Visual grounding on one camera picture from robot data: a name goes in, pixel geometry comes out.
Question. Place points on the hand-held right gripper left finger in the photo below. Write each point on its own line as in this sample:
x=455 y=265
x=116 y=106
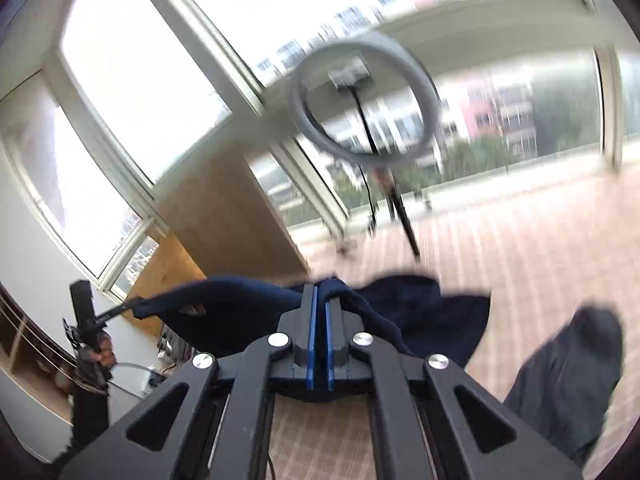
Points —
x=311 y=345

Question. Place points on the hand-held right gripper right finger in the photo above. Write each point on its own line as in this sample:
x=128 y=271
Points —
x=329 y=350

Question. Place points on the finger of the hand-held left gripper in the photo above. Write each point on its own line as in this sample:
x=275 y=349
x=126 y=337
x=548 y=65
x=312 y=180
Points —
x=122 y=311

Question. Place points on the navy blue sweatshirt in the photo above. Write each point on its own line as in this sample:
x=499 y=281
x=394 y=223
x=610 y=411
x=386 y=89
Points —
x=240 y=310

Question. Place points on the person's left forearm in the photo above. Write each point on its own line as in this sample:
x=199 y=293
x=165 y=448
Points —
x=90 y=420

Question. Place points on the person's left hand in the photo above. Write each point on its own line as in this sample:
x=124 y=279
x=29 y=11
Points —
x=100 y=360

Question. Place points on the pine wood board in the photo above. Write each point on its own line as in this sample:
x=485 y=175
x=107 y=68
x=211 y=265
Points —
x=170 y=270

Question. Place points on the light brown wood panel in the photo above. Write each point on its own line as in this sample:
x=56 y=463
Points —
x=225 y=220

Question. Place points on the small black tripod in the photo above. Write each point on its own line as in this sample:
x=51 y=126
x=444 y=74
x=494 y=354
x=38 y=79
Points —
x=400 y=210

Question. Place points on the pink plaid blanket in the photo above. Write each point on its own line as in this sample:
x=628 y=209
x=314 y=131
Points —
x=525 y=260

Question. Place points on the dark grey garment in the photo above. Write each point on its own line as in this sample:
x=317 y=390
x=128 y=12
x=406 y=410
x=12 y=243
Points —
x=565 y=385

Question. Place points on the black gooseneck phone holder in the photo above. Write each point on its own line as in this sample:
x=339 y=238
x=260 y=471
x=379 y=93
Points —
x=350 y=74

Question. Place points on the wooden wall shelf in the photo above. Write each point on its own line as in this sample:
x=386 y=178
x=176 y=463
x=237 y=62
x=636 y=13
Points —
x=30 y=360

